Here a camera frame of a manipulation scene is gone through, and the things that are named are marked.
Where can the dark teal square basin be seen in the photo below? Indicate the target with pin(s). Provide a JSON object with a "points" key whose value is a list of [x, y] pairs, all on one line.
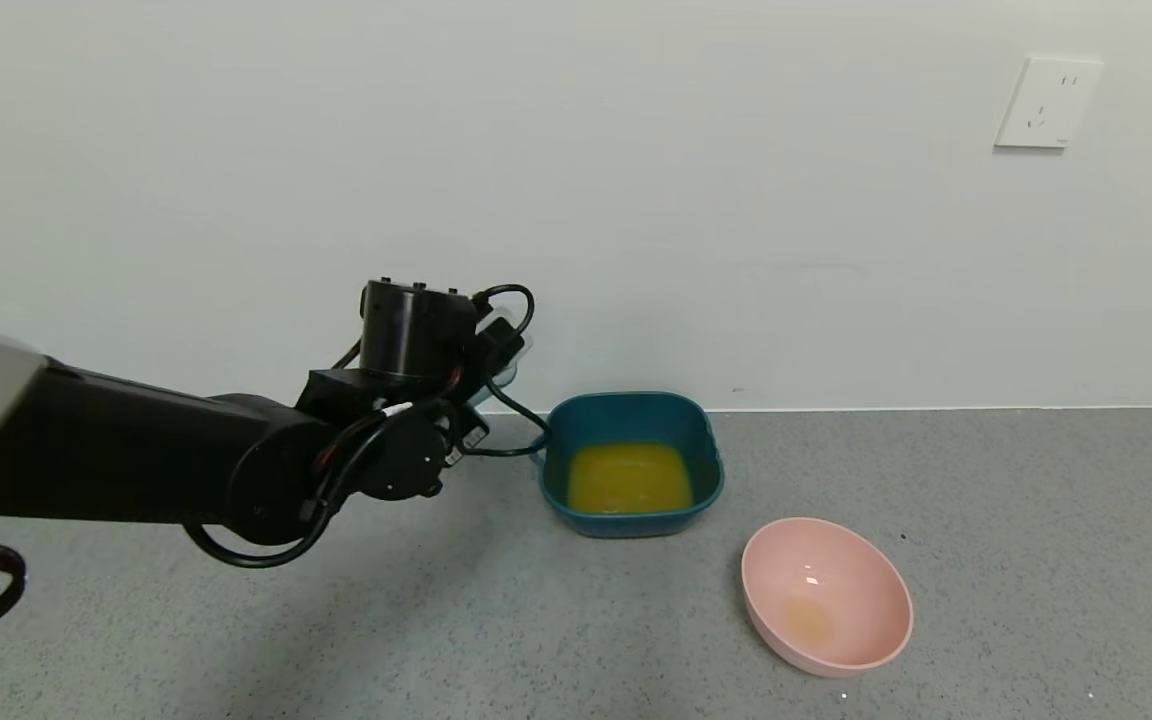
{"points": [[636, 415]]}

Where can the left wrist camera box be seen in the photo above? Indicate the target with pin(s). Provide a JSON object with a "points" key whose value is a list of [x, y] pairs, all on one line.
{"points": [[501, 340]]}

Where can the clear cup with orange juice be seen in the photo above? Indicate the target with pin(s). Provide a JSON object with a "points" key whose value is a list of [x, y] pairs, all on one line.
{"points": [[514, 372]]}

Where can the white wall socket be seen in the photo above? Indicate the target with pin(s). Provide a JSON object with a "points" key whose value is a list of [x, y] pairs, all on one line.
{"points": [[1046, 102]]}

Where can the orange juice liquid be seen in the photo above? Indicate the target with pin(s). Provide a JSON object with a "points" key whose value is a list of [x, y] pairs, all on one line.
{"points": [[626, 480]]}

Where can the pink plastic bowl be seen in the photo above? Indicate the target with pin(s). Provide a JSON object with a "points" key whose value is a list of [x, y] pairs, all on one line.
{"points": [[826, 600]]}

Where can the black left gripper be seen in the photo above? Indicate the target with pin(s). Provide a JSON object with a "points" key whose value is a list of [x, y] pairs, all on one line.
{"points": [[473, 437]]}

